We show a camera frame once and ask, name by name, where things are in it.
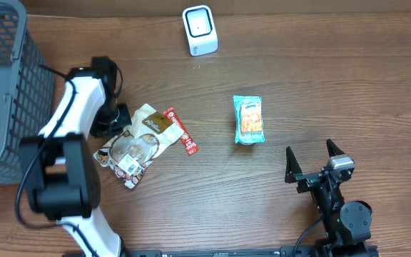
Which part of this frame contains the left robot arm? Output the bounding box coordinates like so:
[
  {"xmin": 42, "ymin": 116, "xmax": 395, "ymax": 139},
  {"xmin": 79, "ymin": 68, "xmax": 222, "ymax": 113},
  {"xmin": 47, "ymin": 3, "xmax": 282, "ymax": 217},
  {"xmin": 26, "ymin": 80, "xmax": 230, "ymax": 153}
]
[{"xmin": 14, "ymin": 56, "xmax": 131, "ymax": 256}]

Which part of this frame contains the grey plastic mesh basket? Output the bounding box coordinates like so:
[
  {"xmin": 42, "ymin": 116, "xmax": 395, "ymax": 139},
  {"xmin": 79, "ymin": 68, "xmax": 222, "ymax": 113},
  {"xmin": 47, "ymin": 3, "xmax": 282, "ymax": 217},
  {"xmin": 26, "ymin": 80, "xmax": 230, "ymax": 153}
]
[{"xmin": 0, "ymin": 0, "xmax": 55, "ymax": 184}]

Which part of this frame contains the orange Kleenex tissue pack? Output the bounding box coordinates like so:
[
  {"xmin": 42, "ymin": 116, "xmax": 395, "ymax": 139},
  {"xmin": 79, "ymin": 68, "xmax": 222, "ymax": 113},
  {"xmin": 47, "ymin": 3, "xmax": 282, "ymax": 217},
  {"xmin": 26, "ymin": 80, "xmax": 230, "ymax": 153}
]
[{"xmin": 240, "ymin": 104, "xmax": 263, "ymax": 133}]

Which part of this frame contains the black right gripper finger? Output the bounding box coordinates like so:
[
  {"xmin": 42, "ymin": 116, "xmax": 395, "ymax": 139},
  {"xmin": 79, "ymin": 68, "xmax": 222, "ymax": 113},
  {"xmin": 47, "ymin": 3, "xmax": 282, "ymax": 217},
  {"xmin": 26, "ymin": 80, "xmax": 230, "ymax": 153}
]
[
  {"xmin": 326, "ymin": 138, "xmax": 344, "ymax": 157},
  {"xmin": 285, "ymin": 147, "xmax": 303, "ymax": 183}
]

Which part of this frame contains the teal orange soup packet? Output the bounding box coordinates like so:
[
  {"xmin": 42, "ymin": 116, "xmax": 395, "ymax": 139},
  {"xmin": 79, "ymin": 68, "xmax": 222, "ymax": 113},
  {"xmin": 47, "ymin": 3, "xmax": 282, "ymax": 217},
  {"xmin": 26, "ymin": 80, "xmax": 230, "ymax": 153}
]
[{"xmin": 233, "ymin": 96, "xmax": 265, "ymax": 145}]

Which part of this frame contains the white brown snack bag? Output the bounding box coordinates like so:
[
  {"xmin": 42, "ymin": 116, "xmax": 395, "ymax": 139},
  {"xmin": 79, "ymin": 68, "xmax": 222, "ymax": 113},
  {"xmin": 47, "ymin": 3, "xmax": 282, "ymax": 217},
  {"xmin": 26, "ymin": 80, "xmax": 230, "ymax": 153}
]
[{"xmin": 93, "ymin": 104, "xmax": 184, "ymax": 189}]

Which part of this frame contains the red snack packet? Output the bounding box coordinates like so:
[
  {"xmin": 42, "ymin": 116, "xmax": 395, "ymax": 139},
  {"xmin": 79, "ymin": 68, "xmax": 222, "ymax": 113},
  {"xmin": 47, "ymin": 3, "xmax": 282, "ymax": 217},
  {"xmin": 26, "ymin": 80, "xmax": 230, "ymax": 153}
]
[{"xmin": 163, "ymin": 106, "xmax": 200, "ymax": 156}]

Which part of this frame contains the white barcode scanner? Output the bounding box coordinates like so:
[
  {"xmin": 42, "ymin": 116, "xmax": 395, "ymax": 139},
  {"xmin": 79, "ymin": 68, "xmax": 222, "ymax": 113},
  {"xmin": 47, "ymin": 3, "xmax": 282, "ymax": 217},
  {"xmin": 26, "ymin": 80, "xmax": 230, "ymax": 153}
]
[{"xmin": 182, "ymin": 5, "xmax": 218, "ymax": 56}]

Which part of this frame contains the green white cup container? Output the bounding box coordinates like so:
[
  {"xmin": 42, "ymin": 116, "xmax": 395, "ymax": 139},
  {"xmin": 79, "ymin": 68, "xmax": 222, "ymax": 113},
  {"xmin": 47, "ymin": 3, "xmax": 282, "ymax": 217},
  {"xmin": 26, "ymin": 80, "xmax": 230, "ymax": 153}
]
[{"xmin": 239, "ymin": 141, "xmax": 255, "ymax": 146}]

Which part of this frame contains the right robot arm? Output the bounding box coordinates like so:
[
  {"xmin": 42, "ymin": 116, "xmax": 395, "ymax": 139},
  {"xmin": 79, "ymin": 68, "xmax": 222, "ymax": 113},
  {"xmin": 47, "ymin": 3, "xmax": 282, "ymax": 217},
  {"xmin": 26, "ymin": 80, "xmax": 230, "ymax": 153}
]
[{"xmin": 280, "ymin": 139, "xmax": 380, "ymax": 257}]

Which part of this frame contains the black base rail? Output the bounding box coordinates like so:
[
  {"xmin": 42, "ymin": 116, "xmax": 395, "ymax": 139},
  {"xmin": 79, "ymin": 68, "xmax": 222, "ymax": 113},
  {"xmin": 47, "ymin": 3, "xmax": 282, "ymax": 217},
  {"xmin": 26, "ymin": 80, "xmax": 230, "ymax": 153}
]
[{"xmin": 126, "ymin": 246, "xmax": 320, "ymax": 257}]

